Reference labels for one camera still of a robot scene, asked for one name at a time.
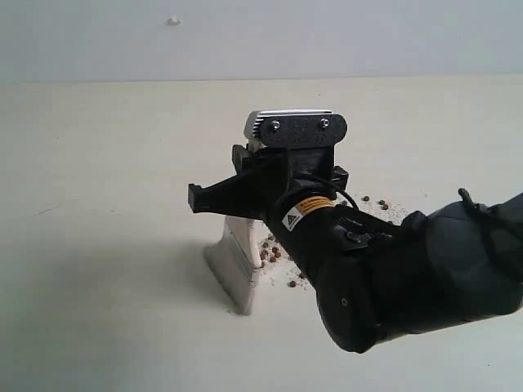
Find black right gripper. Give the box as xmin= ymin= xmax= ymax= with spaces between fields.
xmin=188 ymin=145 xmax=403 ymax=286

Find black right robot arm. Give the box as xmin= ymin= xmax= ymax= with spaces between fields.
xmin=188 ymin=145 xmax=522 ymax=354

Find white wooden paint brush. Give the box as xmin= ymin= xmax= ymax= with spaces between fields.
xmin=203 ymin=216 xmax=262 ymax=315

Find small white wall fixture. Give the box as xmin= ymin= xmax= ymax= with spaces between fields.
xmin=166 ymin=16 xmax=182 ymax=26

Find brown beans and rice grains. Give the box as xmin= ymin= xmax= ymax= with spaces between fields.
xmin=265 ymin=188 xmax=400 ymax=287

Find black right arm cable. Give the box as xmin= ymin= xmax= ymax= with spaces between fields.
xmin=297 ymin=175 xmax=523 ymax=283

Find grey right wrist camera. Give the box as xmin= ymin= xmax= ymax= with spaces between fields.
xmin=244 ymin=109 xmax=348 ymax=149

